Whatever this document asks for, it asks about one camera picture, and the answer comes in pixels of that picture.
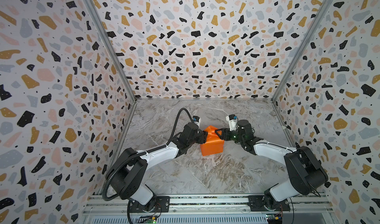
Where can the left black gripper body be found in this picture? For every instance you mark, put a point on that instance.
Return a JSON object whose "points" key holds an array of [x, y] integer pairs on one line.
{"points": [[200, 138]]}

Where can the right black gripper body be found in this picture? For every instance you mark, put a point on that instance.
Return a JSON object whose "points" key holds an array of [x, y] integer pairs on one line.
{"points": [[233, 136]]}

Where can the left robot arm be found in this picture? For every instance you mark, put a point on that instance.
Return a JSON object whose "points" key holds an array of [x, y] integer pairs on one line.
{"points": [[124, 178]]}

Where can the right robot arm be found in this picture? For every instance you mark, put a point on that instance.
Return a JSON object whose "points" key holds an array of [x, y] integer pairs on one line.
{"points": [[305, 172]]}

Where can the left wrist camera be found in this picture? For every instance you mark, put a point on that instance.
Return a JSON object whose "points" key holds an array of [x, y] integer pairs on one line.
{"points": [[197, 120]]}

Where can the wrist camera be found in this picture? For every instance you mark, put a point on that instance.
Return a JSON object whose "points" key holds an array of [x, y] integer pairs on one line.
{"points": [[197, 120], [232, 121]]}

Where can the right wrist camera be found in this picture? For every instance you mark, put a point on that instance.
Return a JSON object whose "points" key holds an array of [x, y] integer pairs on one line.
{"points": [[232, 121]]}

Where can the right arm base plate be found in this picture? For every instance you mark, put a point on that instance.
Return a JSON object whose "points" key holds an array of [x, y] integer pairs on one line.
{"points": [[265, 203]]}

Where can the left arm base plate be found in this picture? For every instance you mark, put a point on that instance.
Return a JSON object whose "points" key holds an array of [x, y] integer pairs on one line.
{"points": [[159, 204]]}

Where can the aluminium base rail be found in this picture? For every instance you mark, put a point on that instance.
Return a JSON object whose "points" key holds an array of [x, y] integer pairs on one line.
{"points": [[210, 209]]}

